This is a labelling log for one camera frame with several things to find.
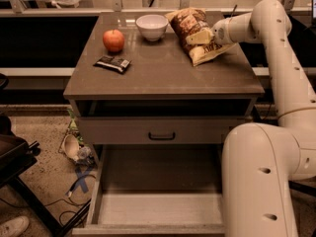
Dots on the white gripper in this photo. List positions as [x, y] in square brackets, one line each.
[219, 33]

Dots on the brown chip bag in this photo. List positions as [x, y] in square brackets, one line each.
[188, 21]

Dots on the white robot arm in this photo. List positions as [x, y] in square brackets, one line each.
[258, 160]

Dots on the grey drawer cabinet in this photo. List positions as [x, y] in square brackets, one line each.
[160, 81]

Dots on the grey top drawer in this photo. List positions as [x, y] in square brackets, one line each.
[115, 131]

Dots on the open grey middle drawer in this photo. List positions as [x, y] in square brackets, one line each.
[156, 191]

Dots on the white bowl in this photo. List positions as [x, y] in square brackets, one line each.
[152, 27]

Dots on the red apple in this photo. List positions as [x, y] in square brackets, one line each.
[113, 40]

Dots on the small black snack packet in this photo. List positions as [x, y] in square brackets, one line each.
[116, 64]

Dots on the white cup on floor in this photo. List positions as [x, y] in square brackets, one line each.
[70, 146]

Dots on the black chair base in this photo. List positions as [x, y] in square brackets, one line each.
[16, 157]

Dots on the white shoe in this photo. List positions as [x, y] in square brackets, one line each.
[14, 227]

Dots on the black drawer handle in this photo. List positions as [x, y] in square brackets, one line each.
[161, 137]

